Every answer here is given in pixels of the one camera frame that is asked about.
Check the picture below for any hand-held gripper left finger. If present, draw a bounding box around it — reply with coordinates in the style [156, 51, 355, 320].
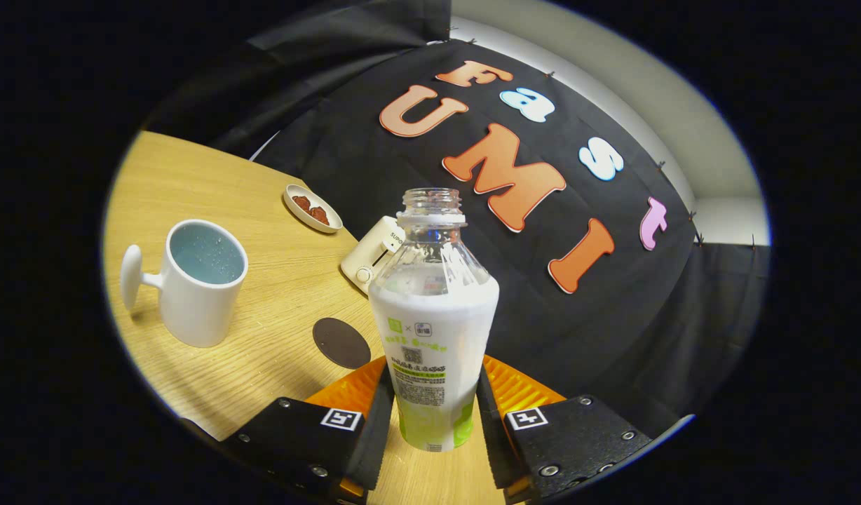
[220, 356, 395, 505]

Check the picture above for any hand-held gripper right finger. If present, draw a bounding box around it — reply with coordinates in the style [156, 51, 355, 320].
[476, 354, 656, 505]

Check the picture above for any dark brown round coaster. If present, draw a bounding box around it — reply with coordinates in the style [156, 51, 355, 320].
[312, 317, 372, 370]

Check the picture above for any clear juice bottle white label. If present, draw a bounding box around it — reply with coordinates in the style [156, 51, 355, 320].
[368, 187, 501, 453]

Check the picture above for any white cup with handle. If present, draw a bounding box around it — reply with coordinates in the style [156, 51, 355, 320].
[119, 219, 250, 349]

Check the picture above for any black backdrop cloth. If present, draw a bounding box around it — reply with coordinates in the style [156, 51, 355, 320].
[147, 0, 771, 439]

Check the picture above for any small cream toaster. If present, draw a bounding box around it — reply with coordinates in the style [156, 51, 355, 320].
[340, 215, 407, 295]

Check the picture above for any oval dish with red snacks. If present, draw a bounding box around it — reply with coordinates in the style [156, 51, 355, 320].
[283, 184, 344, 234]

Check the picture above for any wooden table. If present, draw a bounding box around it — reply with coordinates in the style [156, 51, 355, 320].
[102, 130, 508, 505]

